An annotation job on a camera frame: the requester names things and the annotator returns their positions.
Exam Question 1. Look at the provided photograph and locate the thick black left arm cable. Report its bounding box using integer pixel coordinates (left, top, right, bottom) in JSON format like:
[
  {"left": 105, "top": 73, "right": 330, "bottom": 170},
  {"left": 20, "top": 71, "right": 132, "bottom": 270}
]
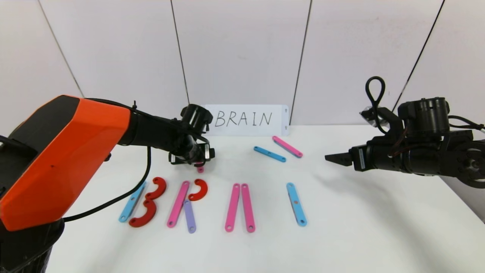
[{"left": 63, "top": 146, "right": 152, "bottom": 223}]

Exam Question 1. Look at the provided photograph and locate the red curved letter piece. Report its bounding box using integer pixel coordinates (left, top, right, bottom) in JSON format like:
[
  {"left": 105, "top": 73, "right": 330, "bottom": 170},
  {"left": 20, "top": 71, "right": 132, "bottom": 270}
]
[
  {"left": 188, "top": 179, "right": 208, "bottom": 201},
  {"left": 129, "top": 199, "right": 157, "bottom": 228},
  {"left": 145, "top": 177, "right": 167, "bottom": 201}
]

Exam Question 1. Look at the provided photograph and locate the black right camera bracket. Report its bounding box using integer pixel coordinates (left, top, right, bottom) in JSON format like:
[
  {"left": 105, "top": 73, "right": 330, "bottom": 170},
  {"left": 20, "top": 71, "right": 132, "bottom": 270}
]
[{"left": 374, "top": 108, "right": 406, "bottom": 147}]

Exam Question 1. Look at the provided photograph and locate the purple short bar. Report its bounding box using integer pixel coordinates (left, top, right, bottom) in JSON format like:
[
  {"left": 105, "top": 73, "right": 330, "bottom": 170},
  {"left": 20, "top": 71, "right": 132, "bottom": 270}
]
[{"left": 183, "top": 200, "right": 197, "bottom": 234}]

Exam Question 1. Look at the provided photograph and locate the blue flat bar with holes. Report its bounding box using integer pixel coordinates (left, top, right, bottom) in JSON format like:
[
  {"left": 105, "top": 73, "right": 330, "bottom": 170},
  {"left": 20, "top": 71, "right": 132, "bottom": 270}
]
[
  {"left": 286, "top": 182, "right": 308, "bottom": 227},
  {"left": 253, "top": 146, "right": 287, "bottom": 163},
  {"left": 119, "top": 181, "right": 147, "bottom": 223}
]

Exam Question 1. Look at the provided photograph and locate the black looped right arm cable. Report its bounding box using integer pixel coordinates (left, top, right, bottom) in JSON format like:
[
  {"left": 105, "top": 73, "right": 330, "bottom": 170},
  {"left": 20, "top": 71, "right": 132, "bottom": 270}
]
[{"left": 365, "top": 77, "right": 386, "bottom": 134}]

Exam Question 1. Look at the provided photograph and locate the white BRAIN sign card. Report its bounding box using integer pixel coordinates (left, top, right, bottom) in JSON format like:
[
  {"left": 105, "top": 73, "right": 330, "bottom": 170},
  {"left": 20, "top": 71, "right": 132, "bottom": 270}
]
[{"left": 205, "top": 105, "right": 289, "bottom": 137}]

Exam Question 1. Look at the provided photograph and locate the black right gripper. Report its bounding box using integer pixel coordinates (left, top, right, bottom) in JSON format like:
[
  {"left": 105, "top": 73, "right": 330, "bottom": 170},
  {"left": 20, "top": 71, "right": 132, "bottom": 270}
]
[{"left": 324, "top": 141, "right": 403, "bottom": 172}]

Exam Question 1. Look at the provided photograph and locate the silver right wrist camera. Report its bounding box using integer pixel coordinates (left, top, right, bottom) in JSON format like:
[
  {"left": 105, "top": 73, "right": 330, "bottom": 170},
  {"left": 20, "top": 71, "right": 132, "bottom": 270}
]
[{"left": 360, "top": 107, "right": 380, "bottom": 124}]

